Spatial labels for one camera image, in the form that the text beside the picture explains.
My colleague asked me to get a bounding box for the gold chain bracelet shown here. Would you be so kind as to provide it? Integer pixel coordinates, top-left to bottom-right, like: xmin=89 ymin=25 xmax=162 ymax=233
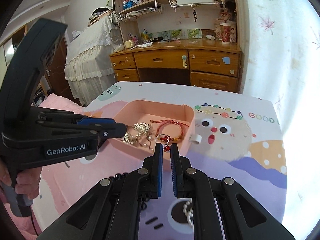
xmin=121 ymin=121 xmax=155 ymax=152

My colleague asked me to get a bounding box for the pink plastic tray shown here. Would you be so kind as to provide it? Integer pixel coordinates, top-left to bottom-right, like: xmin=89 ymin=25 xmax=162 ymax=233
xmin=110 ymin=100 xmax=195 ymax=159

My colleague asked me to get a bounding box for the red string bracelet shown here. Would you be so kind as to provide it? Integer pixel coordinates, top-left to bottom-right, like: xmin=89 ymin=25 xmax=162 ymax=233
xmin=150 ymin=119 xmax=190 ymax=153

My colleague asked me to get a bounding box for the person left hand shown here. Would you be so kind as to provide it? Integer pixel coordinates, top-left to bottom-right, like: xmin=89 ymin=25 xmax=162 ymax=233
xmin=1 ymin=161 xmax=42 ymax=199

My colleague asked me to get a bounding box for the cartoon printed table mat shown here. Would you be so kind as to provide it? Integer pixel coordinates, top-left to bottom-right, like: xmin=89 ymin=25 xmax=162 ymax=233
xmin=34 ymin=82 xmax=292 ymax=239

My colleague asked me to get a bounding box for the yellow mug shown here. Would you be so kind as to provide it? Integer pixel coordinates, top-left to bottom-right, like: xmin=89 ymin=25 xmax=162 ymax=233
xmin=124 ymin=40 xmax=135 ymax=49

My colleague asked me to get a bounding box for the wooden desk with drawers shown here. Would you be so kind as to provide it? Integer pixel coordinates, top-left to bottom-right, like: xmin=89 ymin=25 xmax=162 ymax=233
xmin=110 ymin=39 xmax=241 ymax=93

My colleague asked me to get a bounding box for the wooden bookshelf with books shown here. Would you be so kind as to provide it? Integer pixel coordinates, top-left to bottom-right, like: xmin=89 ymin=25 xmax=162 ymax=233
xmin=113 ymin=0 xmax=238 ymax=43

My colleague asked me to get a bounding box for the red paper cup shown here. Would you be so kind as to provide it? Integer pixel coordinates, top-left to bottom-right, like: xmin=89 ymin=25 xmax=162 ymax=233
xmin=220 ymin=23 xmax=231 ymax=44

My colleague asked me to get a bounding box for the white floral curtain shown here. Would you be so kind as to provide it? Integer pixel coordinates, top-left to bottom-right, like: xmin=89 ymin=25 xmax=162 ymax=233
xmin=242 ymin=0 xmax=319 ymax=226

